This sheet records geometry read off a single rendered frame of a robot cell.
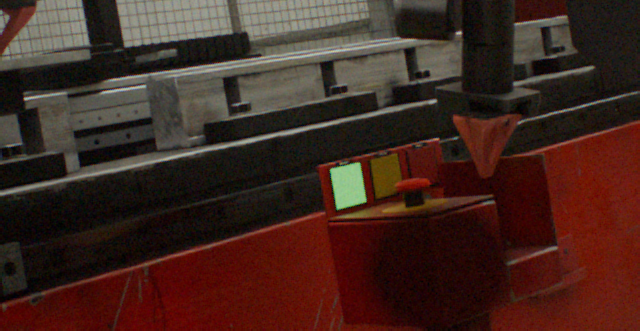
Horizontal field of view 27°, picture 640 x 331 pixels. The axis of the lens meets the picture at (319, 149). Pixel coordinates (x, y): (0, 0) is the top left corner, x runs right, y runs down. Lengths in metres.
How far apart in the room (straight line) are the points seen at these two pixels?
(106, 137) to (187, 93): 0.27
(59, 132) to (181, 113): 0.20
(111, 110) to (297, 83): 0.28
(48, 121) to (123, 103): 0.42
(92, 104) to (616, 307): 0.94
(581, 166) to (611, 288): 0.21
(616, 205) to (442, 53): 0.41
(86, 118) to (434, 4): 0.66
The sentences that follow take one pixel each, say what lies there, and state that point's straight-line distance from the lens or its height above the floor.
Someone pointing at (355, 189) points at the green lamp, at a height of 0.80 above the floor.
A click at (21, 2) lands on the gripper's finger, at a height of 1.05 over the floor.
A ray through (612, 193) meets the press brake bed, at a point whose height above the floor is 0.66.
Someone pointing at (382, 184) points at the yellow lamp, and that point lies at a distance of 1.54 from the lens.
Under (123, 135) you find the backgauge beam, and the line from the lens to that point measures 1.99.
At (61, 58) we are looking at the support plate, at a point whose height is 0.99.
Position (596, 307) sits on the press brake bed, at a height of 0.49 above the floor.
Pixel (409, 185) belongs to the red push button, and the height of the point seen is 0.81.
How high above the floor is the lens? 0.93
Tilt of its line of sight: 3 degrees down
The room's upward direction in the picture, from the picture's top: 10 degrees counter-clockwise
